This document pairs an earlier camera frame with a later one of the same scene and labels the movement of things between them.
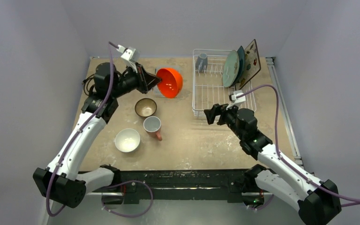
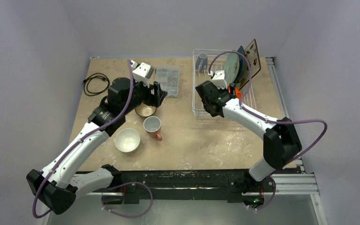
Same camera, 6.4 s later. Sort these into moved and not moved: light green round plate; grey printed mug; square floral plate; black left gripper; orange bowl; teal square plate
Moved: black left gripper; orange bowl
Not moved: teal square plate; light green round plate; square floral plate; grey printed mug
